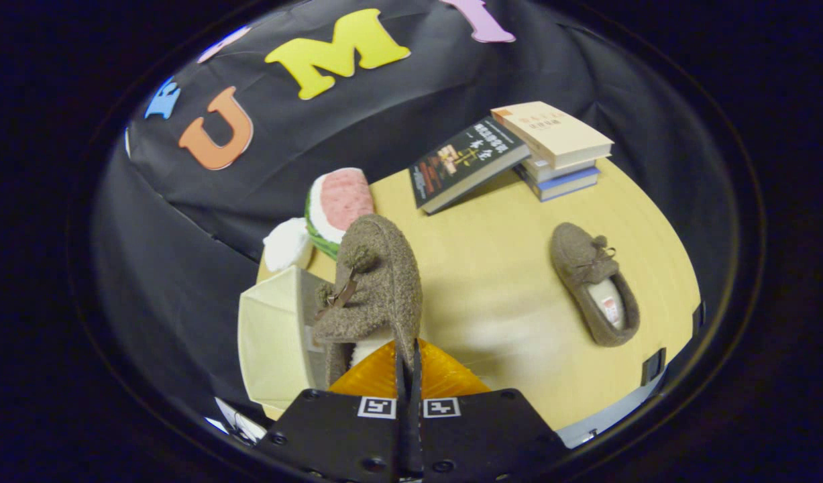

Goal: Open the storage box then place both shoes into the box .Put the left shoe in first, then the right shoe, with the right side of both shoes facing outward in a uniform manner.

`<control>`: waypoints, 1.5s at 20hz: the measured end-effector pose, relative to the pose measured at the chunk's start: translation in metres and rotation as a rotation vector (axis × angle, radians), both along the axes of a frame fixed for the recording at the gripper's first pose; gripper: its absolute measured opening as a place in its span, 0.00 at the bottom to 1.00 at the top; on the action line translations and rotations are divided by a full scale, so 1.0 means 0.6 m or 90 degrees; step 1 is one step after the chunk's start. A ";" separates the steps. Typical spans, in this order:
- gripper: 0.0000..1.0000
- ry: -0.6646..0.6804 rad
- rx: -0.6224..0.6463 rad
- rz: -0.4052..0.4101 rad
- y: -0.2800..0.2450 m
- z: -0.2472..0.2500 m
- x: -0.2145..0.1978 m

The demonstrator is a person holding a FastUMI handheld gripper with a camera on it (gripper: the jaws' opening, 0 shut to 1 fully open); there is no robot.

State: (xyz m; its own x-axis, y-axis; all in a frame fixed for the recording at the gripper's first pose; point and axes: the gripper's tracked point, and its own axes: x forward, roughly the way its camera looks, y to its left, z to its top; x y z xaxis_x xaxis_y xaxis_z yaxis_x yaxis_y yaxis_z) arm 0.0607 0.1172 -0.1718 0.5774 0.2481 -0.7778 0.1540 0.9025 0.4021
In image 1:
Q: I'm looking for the cream storage box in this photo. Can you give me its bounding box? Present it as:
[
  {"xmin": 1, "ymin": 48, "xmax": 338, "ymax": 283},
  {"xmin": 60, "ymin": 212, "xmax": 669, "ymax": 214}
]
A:
[{"xmin": 237, "ymin": 265, "xmax": 331, "ymax": 411}]

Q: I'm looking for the black cover book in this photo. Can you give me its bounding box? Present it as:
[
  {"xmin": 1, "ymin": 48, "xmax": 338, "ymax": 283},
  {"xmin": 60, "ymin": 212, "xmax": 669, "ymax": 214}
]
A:
[{"xmin": 408, "ymin": 115, "xmax": 531, "ymax": 215}]

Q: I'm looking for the white paper sheet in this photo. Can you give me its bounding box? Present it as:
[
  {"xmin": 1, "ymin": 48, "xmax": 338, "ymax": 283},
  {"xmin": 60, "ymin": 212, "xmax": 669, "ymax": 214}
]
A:
[{"xmin": 213, "ymin": 397, "xmax": 268, "ymax": 445}]

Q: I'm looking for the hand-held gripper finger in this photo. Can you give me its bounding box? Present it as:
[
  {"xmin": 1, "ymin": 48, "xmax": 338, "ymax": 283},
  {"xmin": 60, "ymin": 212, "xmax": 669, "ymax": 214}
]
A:
[
  {"xmin": 411, "ymin": 339, "xmax": 569, "ymax": 483},
  {"xmin": 254, "ymin": 339, "xmax": 412, "ymax": 483}
]

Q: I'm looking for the white plush toy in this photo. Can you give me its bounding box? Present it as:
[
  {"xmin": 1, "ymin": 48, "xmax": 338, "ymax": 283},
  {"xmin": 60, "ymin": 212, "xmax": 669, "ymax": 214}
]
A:
[{"xmin": 262, "ymin": 217, "xmax": 315, "ymax": 272}]

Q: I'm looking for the cream cover book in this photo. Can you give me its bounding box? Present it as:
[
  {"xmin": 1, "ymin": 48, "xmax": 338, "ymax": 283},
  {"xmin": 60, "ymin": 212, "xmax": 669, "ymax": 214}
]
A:
[{"xmin": 490, "ymin": 101, "xmax": 614, "ymax": 170}]

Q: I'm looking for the blue softcover book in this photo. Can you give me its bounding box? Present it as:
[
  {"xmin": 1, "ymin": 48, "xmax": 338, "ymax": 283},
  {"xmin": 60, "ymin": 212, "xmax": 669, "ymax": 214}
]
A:
[{"xmin": 516, "ymin": 166, "xmax": 601, "ymax": 202}]

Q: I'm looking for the black backdrop cloth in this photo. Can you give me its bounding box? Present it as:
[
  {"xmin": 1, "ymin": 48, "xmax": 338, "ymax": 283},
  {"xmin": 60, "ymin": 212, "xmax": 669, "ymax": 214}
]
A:
[{"xmin": 93, "ymin": 0, "xmax": 740, "ymax": 430}]

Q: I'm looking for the grey-blue book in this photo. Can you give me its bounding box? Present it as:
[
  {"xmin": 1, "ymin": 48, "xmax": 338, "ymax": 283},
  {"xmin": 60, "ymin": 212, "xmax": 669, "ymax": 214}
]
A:
[{"xmin": 518, "ymin": 156, "xmax": 597, "ymax": 183}]

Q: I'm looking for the watermelon slice plush toy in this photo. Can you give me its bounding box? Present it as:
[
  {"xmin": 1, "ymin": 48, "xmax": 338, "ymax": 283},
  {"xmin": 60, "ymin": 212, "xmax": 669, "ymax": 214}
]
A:
[{"xmin": 304, "ymin": 168, "xmax": 375, "ymax": 261}]

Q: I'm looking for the brown fuzzy moccasin shoe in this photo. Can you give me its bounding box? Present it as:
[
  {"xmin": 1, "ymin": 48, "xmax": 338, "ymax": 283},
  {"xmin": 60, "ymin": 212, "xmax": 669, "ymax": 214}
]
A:
[
  {"xmin": 313, "ymin": 213, "xmax": 423, "ymax": 390},
  {"xmin": 551, "ymin": 223, "xmax": 641, "ymax": 347}
]

